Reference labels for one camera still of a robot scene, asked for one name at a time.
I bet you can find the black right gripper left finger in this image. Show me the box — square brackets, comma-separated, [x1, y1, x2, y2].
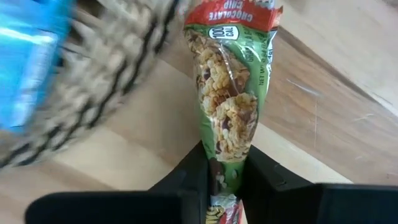
[24, 139, 210, 224]

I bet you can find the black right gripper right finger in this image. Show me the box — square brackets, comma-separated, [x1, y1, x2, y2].
[241, 144, 398, 224]

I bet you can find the red chocolate chip granola bar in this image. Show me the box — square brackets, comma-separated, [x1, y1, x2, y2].
[183, 0, 284, 224]

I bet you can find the light blue granola bar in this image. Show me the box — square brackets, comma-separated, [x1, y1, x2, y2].
[0, 0, 77, 133]

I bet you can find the round woven straw placemat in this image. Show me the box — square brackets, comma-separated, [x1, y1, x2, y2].
[0, 0, 181, 170]

